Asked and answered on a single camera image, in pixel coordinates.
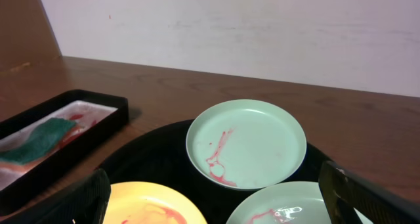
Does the green plate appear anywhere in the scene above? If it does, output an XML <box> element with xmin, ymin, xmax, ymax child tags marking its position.
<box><xmin>185</xmin><ymin>99</ymin><xmax>307</xmax><ymax>190</ymax></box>
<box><xmin>225</xmin><ymin>181</ymin><xmax>375</xmax><ymax>224</ymax></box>

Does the yellow plate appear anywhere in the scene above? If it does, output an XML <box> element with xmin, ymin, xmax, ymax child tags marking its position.
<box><xmin>103</xmin><ymin>181</ymin><xmax>207</xmax><ymax>224</ymax></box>

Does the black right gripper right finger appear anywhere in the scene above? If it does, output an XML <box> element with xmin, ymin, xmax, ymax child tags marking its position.
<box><xmin>318</xmin><ymin>161</ymin><xmax>419</xmax><ymax>224</ymax></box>

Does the black rectangular soapy tray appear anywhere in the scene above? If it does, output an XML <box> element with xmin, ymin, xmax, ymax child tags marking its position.
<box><xmin>1</xmin><ymin>89</ymin><xmax>129</xmax><ymax>216</ymax></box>

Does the green yellow sponge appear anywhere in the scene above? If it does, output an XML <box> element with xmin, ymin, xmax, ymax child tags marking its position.
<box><xmin>1</xmin><ymin>118</ymin><xmax>77</xmax><ymax>165</ymax></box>

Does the black round tray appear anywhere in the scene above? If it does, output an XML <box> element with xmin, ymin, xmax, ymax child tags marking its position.
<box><xmin>102</xmin><ymin>121</ymin><xmax>326</xmax><ymax>223</ymax></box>

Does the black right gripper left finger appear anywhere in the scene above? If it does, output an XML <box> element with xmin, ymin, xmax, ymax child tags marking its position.
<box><xmin>1</xmin><ymin>169</ymin><xmax>111</xmax><ymax>224</ymax></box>

